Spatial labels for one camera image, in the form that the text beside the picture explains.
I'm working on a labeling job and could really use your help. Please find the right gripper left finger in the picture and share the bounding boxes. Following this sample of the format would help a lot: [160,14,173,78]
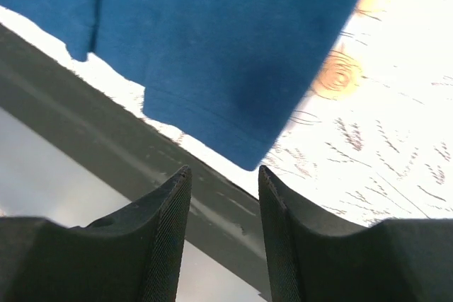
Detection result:
[1,167,192,302]

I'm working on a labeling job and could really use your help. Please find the dark blue t shirt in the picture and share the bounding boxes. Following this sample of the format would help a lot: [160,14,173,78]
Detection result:
[1,0,357,170]

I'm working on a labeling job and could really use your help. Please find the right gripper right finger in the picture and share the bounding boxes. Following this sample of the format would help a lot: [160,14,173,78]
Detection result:
[258,166,452,301]

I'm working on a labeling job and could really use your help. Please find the floral table mat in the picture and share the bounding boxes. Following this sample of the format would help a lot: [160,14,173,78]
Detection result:
[1,0,452,225]

